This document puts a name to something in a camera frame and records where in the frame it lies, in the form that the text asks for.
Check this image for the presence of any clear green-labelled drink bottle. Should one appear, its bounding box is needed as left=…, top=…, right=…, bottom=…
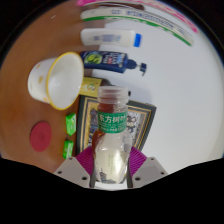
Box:
left=91, top=85, right=133, bottom=185

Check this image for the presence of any brown yellow-labelled pump bottle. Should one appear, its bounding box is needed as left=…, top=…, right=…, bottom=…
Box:
left=79, top=76, right=116, bottom=98

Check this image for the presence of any dark blue pump bottle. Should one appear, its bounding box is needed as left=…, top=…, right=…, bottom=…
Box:
left=79, top=50, right=148, bottom=77

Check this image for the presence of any green white shuttlecock tube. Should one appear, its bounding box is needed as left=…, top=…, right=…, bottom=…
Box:
left=80, top=7, right=194, bottom=47

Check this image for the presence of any flat round red coaster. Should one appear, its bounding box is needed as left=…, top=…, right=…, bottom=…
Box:
left=29, top=120, right=53, bottom=153

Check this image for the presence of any white blue-capped lotion bottle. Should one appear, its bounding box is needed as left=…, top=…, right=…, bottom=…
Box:
left=79, top=27, right=143, bottom=48

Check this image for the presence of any framed group picture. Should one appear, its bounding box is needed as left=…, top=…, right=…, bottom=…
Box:
left=75, top=94, right=158, bottom=156

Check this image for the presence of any pink shuttlecock tube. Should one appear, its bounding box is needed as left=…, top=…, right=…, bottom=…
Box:
left=75, top=0, right=200, bottom=34

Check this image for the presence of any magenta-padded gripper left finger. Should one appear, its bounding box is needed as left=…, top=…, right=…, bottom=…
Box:
left=53, top=145, right=98, bottom=190

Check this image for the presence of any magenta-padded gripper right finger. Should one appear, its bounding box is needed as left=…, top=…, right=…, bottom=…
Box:
left=127, top=146, right=169, bottom=190

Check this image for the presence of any white yellow-rimmed cup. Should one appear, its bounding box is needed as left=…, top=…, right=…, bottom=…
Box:
left=27, top=51, right=85, bottom=111

